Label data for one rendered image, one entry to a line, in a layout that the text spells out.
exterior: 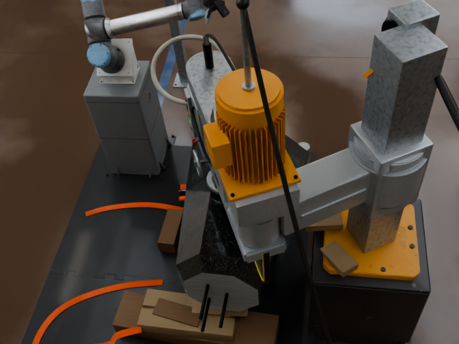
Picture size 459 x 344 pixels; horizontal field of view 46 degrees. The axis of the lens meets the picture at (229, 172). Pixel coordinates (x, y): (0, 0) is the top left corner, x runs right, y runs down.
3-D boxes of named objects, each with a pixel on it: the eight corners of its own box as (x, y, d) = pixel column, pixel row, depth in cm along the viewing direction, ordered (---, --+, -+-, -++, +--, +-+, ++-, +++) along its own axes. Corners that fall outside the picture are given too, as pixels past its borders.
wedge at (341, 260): (358, 268, 282) (358, 263, 278) (342, 278, 279) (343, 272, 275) (335, 241, 294) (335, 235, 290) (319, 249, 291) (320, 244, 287)
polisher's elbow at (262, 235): (268, 208, 254) (266, 181, 239) (287, 239, 242) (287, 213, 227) (231, 223, 250) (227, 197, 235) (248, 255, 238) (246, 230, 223)
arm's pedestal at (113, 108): (104, 178, 440) (73, 99, 376) (119, 134, 472) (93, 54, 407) (164, 181, 433) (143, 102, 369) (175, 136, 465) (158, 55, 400)
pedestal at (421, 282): (405, 261, 370) (426, 194, 314) (412, 355, 328) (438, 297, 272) (307, 253, 380) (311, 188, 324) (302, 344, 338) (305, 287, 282)
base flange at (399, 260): (412, 205, 310) (413, 200, 306) (419, 281, 279) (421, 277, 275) (324, 200, 317) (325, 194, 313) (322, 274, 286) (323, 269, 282)
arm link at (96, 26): (84, 42, 294) (202, 16, 277) (80, 19, 293) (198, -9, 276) (94, 45, 305) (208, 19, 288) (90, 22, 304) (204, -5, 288)
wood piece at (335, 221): (340, 215, 304) (340, 209, 300) (342, 230, 298) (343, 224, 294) (304, 217, 305) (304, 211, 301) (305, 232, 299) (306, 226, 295)
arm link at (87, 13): (88, 46, 364) (80, 20, 290) (83, 20, 362) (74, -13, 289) (111, 43, 366) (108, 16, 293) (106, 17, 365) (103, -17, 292)
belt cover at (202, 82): (299, 215, 215) (300, 189, 202) (239, 233, 212) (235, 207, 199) (229, 70, 276) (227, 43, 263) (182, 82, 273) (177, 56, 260)
